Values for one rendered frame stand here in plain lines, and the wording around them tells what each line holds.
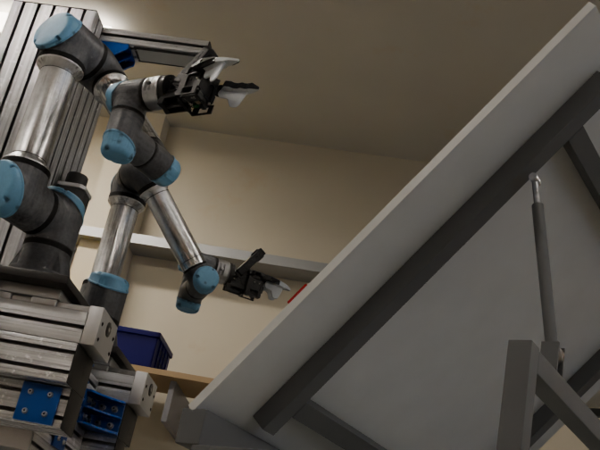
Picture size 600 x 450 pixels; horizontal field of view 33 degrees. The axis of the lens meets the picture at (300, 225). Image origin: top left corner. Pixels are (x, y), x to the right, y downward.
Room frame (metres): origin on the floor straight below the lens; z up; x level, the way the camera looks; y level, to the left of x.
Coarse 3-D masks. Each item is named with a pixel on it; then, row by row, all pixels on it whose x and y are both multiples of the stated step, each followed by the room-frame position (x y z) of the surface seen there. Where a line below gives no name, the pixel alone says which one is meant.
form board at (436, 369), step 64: (576, 64) 1.52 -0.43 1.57; (512, 128) 1.58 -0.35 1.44; (448, 192) 1.64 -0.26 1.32; (576, 192) 1.82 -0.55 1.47; (384, 256) 1.70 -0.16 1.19; (512, 256) 1.89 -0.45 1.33; (576, 256) 2.01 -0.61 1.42; (320, 320) 1.76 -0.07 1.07; (448, 320) 1.96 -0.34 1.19; (512, 320) 2.08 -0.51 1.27; (576, 320) 2.21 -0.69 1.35; (256, 384) 1.83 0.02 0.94; (384, 384) 2.03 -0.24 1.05; (448, 384) 2.16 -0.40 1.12; (320, 448) 2.11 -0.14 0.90; (448, 448) 2.38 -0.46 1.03
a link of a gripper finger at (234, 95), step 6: (228, 84) 1.86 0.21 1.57; (234, 84) 1.86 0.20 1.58; (240, 84) 1.85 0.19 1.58; (246, 84) 1.85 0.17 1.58; (252, 84) 1.84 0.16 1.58; (222, 90) 1.87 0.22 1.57; (228, 90) 1.87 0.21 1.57; (234, 90) 1.86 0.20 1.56; (240, 90) 1.86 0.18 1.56; (246, 90) 1.85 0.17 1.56; (252, 90) 1.85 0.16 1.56; (222, 96) 1.87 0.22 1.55; (228, 96) 1.86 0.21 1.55; (234, 96) 1.86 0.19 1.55; (240, 96) 1.86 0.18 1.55; (234, 102) 1.86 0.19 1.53; (240, 102) 1.85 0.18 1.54
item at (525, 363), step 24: (528, 360) 1.45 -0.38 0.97; (552, 360) 1.58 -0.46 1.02; (504, 384) 1.47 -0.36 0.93; (528, 384) 1.45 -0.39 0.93; (552, 384) 1.55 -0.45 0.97; (504, 408) 1.47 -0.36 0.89; (528, 408) 1.46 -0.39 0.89; (552, 408) 1.65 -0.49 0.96; (576, 408) 1.66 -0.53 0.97; (504, 432) 1.47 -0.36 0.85; (528, 432) 1.47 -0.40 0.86; (576, 432) 1.77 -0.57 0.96
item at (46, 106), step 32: (64, 32) 2.04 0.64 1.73; (64, 64) 2.07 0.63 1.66; (96, 64) 2.14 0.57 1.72; (32, 96) 2.09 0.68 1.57; (64, 96) 2.10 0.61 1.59; (32, 128) 2.07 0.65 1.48; (0, 160) 2.06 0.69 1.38; (32, 160) 2.06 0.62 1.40; (0, 192) 2.05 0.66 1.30; (32, 192) 2.08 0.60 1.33; (32, 224) 2.14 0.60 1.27
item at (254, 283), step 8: (232, 264) 2.93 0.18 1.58; (232, 272) 2.92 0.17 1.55; (248, 272) 2.96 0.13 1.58; (256, 272) 2.95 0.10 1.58; (232, 280) 2.95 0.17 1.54; (240, 280) 2.96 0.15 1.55; (248, 280) 2.94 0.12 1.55; (256, 280) 2.95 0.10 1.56; (224, 288) 2.97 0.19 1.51; (232, 288) 2.97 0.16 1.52; (240, 288) 2.96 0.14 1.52; (248, 288) 2.95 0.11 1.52; (256, 288) 2.96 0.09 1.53; (240, 296) 3.01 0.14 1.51; (256, 296) 2.96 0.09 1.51
